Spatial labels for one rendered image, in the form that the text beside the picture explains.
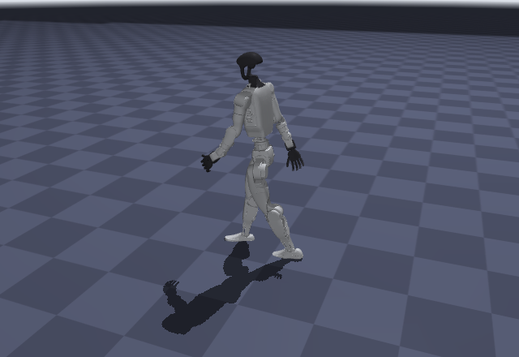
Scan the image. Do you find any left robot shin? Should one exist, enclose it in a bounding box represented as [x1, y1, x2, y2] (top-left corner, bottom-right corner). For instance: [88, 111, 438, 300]
[264, 210, 294, 252]

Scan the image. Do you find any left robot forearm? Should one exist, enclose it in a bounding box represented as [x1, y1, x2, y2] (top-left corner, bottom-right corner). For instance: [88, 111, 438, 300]
[209, 127, 236, 161]

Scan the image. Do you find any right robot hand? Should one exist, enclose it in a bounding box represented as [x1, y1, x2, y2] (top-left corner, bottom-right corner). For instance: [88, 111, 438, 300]
[285, 140, 304, 171]

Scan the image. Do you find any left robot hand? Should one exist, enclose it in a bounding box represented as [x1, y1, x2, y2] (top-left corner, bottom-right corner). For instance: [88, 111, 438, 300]
[201, 151, 220, 172]

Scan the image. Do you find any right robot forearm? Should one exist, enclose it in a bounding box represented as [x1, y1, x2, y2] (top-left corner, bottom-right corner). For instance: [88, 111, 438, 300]
[276, 116, 294, 148]

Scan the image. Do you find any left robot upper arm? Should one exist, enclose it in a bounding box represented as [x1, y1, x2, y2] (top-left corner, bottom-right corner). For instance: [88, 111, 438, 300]
[226, 91, 252, 138]

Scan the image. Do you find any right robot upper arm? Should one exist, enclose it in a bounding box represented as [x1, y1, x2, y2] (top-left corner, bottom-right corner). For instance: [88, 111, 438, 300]
[266, 83, 282, 124]

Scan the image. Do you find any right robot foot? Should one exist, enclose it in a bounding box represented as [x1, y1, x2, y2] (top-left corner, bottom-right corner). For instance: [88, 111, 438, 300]
[225, 232, 255, 242]

